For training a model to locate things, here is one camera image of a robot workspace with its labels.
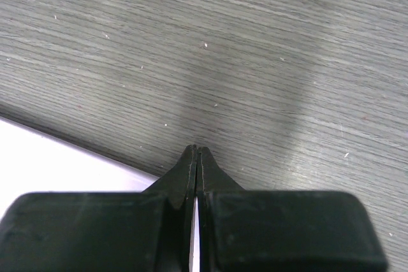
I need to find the lilac plastic tray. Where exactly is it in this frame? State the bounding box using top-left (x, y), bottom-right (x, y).
top-left (1, 120), bottom-right (197, 271)

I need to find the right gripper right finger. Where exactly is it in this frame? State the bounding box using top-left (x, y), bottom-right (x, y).
top-left (196, 147), bottom-right (389, 271)

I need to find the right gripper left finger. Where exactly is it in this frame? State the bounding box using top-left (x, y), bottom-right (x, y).
top-left (1, 145), bottom-right (197, 271)

